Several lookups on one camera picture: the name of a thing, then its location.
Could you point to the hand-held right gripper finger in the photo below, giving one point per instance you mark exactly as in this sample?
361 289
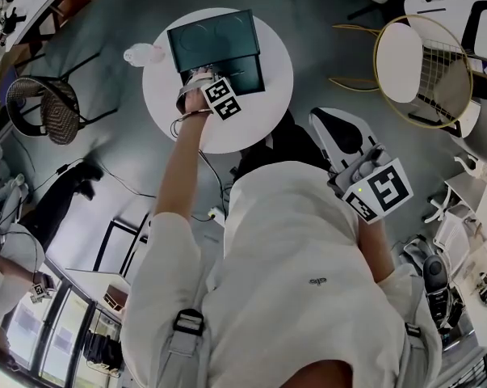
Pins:
326 150
358 125

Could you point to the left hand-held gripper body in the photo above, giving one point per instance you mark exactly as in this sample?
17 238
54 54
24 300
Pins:
223 99

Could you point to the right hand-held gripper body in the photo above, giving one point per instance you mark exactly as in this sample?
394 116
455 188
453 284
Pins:
382 188

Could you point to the person's left forearm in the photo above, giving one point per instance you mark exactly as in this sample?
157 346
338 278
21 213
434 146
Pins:
182 164

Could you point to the person's right forearm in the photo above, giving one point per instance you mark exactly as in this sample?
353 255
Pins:
374 249

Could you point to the dark green drawer cabinet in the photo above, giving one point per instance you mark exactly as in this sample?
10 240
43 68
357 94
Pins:
212 39

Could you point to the person's black trousers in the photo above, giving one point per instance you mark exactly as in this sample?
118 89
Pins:
283 144

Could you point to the clear plastic bottle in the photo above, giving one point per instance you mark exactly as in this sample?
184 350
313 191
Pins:
143 54

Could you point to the white chair base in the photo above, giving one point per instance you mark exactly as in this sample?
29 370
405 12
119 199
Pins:
443 204

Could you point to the white oval seat cushion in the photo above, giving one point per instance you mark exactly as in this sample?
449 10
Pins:
400 61

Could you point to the white power strip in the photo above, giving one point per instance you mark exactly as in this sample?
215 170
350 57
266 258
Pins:
216 213

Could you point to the person's white shirt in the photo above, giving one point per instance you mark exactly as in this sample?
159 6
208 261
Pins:
287 265

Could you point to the black wicker chair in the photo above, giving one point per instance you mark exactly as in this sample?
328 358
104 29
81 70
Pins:
59 109

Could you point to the white office chair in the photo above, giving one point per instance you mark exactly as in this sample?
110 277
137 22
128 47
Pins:
441 4

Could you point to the small wooden stool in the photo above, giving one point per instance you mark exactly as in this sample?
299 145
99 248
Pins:
114 297

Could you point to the black clothes rack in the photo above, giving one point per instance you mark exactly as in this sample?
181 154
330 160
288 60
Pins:
102 352

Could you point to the black frame table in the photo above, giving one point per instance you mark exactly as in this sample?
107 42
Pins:
122 241

